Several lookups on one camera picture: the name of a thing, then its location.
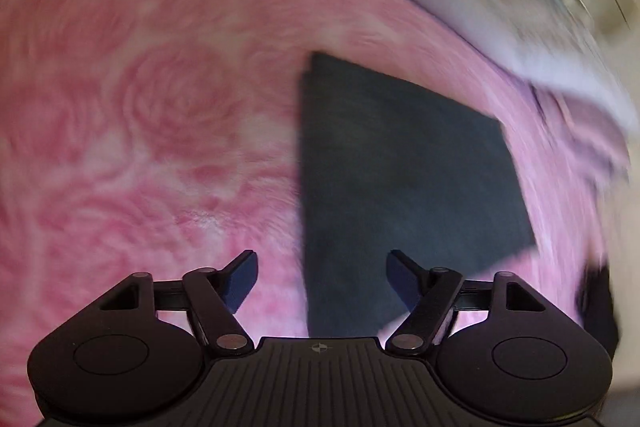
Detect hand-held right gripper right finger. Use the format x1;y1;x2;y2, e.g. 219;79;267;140
385;249;547;353

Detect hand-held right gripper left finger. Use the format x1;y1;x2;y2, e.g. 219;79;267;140
100;249;259;352

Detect grey jeans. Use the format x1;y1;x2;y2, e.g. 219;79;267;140
297;52;539;339

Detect pink floral blanket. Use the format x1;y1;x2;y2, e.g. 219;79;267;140
0;0;631;343

